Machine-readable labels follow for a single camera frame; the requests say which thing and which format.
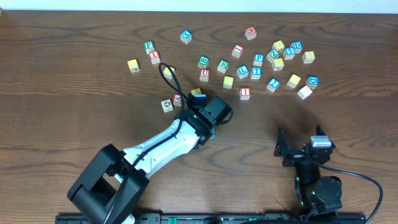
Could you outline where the blue X block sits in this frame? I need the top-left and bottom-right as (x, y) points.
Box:
(180, 30), (192, 44)

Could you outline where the green Z block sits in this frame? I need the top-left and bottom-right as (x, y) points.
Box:
(266, 49), (280, 63)

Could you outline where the blue L block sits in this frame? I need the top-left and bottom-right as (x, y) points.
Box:
(236, 65), (249, 79)

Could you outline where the yellow block top right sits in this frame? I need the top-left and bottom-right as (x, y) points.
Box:
(272, 40), (285, 53)

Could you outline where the yellow block below Z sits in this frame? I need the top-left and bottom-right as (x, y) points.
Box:
(272, 58), (284, 71)

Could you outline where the yellow block far left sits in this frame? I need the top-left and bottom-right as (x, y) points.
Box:
(127, 59), (139, 73)

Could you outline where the yellow block beside E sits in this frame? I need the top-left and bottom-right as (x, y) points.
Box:
(191, 88), (202, 95)

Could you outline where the plain yellow block centre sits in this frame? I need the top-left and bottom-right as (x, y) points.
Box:
(223, 76), (234, 89)

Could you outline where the blue 2 block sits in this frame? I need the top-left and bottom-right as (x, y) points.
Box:
(267, 78), (280, 92)

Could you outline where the blue D block upper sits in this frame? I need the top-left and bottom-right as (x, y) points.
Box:
(290, 41), (303, 54)

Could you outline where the blue P block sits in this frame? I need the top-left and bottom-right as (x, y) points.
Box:
(253, 54), (264, 67)

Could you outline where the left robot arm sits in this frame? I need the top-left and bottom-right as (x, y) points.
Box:
(67, 96), (233, 223)

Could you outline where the green F block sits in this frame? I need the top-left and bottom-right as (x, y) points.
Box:
(144, 40), (155, 54)

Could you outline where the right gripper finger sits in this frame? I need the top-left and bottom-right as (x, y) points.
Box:
(316, 125), (335, 148)
(274, 128), (288, 157)

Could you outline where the red Y block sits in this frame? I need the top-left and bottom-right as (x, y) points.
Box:
(149, 50), (160, 64)

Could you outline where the yellow 8 block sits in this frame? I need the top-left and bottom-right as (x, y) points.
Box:
(302, 51), (315, 64)

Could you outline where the red A block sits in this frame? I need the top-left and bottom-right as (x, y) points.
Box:
(172, 93), (182, 106)

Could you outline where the white soccer ball block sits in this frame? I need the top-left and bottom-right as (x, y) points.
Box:
(161, 99), (174, 113)

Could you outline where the red block top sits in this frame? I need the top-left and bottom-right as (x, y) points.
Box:
(245, 26), (257, 40)

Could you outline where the blue T block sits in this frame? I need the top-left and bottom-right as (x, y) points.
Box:
(251, 67), (262, 80)

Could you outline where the yellow O block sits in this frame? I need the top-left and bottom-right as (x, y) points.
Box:
(163, 67), (175, 80)

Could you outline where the blue 5 block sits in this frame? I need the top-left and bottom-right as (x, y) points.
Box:
(283, 47), (295, 60)

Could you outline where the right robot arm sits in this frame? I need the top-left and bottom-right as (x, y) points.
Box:
(274, 126), (342, 221)

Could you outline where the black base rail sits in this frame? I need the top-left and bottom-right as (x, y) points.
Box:
(55, 212), (367, 224)

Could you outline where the white block right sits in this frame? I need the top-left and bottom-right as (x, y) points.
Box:
(297, 86), (313, 100)

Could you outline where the blue D block lower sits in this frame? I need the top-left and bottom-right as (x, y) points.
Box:
(306, 76), (319, 90)

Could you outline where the red I block upper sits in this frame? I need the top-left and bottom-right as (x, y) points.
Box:
(231, 44), (244, 58)

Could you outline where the green B block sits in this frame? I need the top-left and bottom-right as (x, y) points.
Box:
(198, 55), (210, 69)

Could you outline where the green R block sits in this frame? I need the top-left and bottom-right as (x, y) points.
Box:
(217, 60), (229, 73)

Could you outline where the red I block lower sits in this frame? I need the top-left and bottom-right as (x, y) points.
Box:
(239, 87), (251, 100)

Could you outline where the red U block upper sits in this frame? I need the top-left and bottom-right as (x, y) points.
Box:
(200, 69), (211, 82)

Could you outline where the red i block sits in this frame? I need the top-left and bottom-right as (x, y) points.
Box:
(231, 44), (244, 58)
(239, 87), (251, 100)

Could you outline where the blue d block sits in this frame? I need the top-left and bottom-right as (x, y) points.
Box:
(290, 41), (303, 54)
(306, 76), (319, 90)

